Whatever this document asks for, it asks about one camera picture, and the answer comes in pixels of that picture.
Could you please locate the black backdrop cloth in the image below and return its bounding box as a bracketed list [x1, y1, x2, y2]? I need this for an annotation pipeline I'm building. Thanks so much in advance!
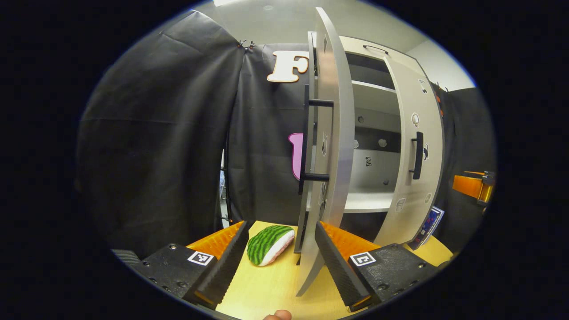
[75, 10, 317, 260]
[433, 82, 497, 243]

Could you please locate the white cabinet drawer front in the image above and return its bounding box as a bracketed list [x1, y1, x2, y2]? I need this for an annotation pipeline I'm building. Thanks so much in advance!
[340, 36, 422, 67]

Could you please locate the white cabinet door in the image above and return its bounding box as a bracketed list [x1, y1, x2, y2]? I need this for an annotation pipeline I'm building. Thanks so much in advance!
[295, 7, 356, 297]
[373, 56, 445, 248]

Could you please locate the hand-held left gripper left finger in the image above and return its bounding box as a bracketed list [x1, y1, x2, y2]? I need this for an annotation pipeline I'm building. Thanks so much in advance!
[132, 220, 250, 311]

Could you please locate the white and grey cabinet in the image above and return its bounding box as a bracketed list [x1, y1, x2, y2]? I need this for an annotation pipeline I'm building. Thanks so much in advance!
[307, 31, 427, 236]

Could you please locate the green watermelon slice toy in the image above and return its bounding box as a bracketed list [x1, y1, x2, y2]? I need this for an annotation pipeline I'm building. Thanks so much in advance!
[247, 225, 296, 267]

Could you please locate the dark grey book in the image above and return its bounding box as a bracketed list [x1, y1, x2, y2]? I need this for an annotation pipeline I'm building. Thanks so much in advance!
[408, 206, 445, 251]

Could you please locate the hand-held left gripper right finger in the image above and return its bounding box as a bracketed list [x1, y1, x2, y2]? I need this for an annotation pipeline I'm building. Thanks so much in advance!
[315, 220, 439, 312]

